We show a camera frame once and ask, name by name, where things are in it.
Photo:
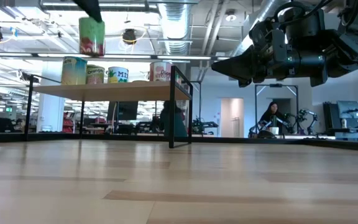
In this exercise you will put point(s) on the wooden shelf with black frame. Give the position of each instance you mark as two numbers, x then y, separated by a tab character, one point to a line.
104	91

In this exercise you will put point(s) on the black metal frame stand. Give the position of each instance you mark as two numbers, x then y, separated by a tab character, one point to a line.
277	85

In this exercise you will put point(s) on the green spaghetti sauce can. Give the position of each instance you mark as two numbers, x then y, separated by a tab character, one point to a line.
92	40

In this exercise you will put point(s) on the white building column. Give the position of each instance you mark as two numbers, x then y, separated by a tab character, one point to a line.
50	115

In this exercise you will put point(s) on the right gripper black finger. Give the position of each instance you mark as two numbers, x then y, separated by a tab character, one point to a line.
249	82
238	63

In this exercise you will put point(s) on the green exit sign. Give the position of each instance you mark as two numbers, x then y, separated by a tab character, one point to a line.
8	109

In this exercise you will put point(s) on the slanted silver ceiling duct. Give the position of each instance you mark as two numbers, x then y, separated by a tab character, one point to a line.
259	15

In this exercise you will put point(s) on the round ceiling fixture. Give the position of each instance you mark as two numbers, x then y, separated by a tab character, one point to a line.
230	16

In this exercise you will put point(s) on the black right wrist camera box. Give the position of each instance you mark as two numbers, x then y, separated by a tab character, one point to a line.
306	20

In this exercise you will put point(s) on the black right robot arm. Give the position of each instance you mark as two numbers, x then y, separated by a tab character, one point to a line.
353	46

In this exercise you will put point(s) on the black background robot arm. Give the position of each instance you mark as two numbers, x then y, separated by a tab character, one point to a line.
303	112

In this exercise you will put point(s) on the pale door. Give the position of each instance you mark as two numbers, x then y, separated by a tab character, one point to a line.
232	118

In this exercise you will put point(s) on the red white diced tomatoes can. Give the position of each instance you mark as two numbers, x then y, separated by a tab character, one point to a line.
160	72

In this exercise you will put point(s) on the green oranges can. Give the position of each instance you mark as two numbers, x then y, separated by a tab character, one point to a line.
95	76

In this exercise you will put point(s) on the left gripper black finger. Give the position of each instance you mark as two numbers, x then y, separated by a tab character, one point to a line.
90	7

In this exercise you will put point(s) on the white mixed fruit can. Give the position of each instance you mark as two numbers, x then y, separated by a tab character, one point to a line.
118	75

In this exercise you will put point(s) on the black flat screen monitor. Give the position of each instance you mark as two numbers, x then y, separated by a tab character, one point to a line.
124	110

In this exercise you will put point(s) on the dark upright panel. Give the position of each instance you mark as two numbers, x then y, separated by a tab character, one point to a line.
329	115

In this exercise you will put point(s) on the black table edge rail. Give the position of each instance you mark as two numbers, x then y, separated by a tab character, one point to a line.
228	140

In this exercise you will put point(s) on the silver spiral ventilation duct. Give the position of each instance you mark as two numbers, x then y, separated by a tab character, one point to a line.
176	25

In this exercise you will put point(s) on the white cup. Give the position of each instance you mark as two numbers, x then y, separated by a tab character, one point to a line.
274	130

